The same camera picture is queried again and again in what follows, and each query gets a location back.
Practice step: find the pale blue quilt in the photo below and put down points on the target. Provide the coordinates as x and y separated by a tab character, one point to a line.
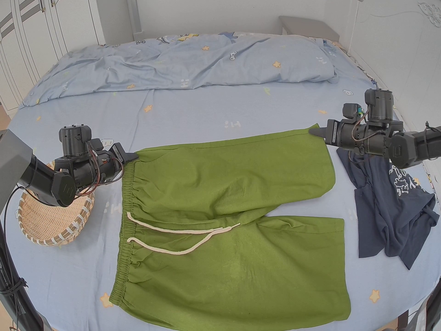
193	64

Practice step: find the round woven basket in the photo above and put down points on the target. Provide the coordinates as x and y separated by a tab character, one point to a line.
55	222

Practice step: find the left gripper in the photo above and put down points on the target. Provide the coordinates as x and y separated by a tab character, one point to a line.
106	169

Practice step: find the white wardrobe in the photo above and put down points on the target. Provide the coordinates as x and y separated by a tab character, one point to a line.
51	29

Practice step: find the bed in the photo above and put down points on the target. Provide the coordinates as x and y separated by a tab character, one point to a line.
213	116

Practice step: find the dark blue printed T-shirt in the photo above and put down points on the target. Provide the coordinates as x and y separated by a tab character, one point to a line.
382	205

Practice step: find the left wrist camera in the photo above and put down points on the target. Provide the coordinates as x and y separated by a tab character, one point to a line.
97	145

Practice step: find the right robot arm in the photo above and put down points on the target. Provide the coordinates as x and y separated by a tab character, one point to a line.
410	148

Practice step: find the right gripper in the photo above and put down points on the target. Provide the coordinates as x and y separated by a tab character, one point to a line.
348	138

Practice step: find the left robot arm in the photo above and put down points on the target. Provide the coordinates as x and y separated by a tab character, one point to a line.
38	176

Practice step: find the green shorts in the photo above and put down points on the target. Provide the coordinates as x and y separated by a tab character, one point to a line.
234	191

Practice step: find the grey bedside table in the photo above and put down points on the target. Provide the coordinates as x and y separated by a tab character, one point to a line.
306	28

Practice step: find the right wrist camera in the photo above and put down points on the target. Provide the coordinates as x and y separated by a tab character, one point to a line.
349	111

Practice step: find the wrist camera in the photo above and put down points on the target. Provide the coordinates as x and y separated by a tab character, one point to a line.
349	111
97	145

